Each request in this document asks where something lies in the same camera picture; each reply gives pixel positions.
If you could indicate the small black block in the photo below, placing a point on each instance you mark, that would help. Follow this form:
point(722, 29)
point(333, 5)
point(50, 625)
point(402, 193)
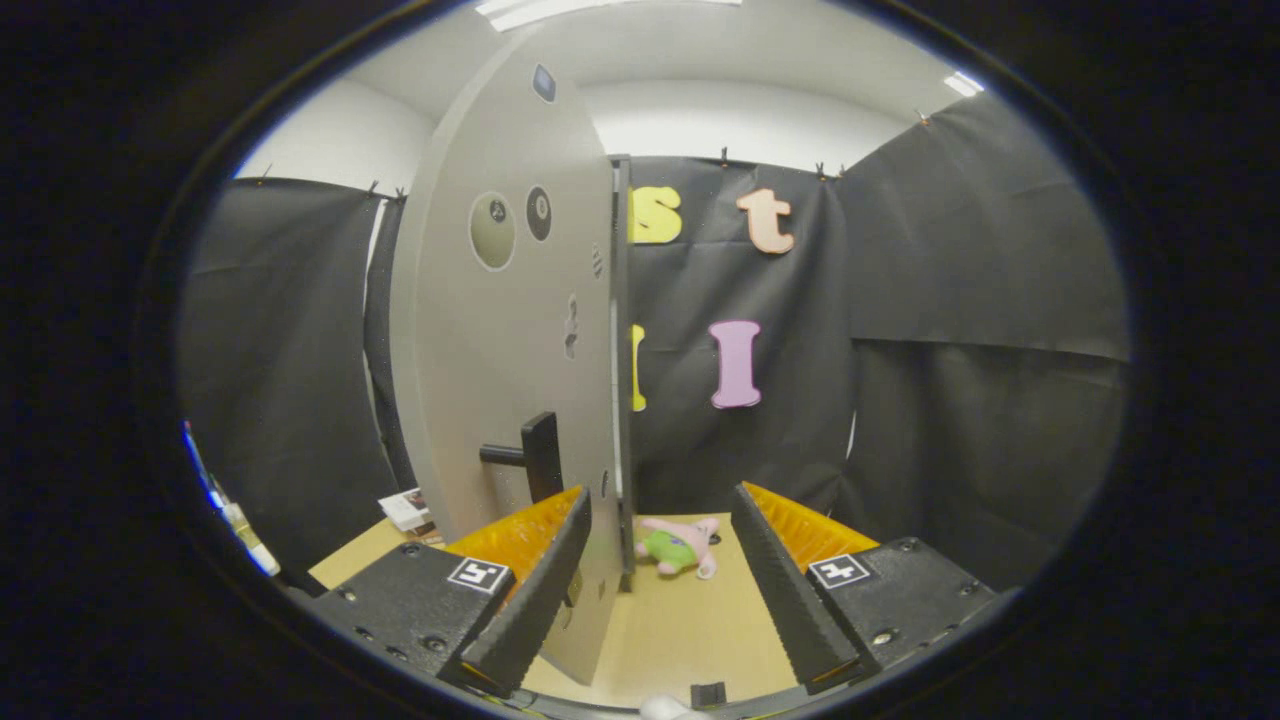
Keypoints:
point(708, 695)

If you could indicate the long ceiling light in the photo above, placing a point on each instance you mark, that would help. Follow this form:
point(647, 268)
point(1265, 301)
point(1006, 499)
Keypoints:
point(600, 10)

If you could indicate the brown booklet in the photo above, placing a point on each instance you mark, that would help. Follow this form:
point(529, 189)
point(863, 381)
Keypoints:
point(432, 538)

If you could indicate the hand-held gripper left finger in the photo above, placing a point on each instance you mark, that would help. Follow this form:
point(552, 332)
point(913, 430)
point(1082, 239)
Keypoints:
point(535, 590)

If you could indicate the dark grey shoe cabinet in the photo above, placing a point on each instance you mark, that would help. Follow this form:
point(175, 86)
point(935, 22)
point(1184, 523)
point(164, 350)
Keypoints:
point(623, 260)

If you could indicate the pink and green plush toy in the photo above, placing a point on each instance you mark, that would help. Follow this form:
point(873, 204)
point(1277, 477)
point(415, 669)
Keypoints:
point(670, 548)

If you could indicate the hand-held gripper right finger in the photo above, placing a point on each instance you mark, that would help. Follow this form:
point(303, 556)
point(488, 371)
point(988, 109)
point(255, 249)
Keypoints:
point(785, 590)

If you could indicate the white and blue objects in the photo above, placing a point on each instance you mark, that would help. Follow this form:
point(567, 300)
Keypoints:
point(245, 535)

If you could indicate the black backdrop cloth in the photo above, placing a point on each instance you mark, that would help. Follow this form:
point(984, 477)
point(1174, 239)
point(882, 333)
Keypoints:
point(980, 300)

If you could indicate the small ceiling light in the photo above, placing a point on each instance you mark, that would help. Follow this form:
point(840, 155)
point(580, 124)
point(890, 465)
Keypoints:
point(965, 83)

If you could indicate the white booklet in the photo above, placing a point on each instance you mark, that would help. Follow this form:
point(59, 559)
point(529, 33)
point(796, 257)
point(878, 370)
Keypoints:
point(405, 508)

